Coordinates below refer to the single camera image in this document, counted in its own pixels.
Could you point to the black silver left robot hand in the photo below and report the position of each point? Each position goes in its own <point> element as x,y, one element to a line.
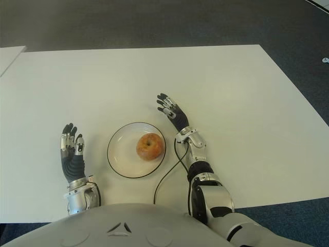
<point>73,167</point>

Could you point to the red yellow apple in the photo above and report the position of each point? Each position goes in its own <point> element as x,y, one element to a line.
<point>149,146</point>

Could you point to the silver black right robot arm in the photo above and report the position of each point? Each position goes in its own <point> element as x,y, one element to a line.
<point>213,195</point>

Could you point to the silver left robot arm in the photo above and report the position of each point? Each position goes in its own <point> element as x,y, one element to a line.
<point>79,198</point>

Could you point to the white plate with black rim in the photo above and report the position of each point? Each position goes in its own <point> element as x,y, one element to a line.
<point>123,159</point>

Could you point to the grey robot torso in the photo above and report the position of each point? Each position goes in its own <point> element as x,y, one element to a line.
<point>115,229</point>

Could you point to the white side table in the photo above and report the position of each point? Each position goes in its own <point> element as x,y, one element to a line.
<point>10,59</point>

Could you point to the small white floor object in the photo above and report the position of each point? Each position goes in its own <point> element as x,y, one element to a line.
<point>325,60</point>

